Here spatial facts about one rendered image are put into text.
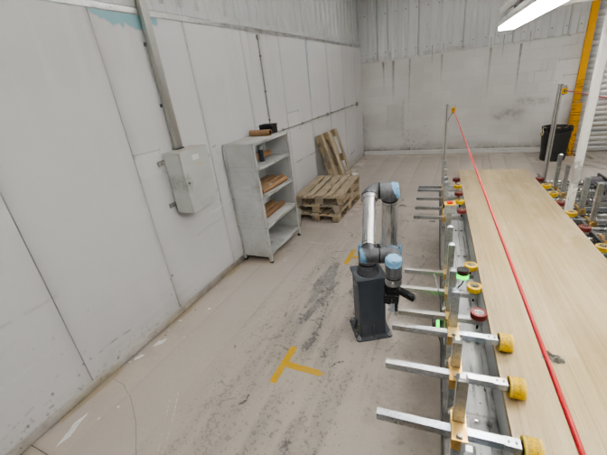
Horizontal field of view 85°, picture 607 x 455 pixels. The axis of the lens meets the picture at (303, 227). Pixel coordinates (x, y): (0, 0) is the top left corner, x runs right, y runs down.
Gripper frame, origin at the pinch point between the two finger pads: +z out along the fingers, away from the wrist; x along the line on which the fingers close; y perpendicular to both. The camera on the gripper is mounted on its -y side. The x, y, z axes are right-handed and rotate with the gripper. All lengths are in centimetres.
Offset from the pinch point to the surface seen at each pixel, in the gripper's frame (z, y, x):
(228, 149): -66, 211, -176
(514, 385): -15, -48, 52
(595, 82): -106, -123, -160
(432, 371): -13, -19, 51
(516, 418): -8, -48, 60
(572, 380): -8, -72, 37
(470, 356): 20.5, -39.7, 2.6
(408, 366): -14, -10, 51
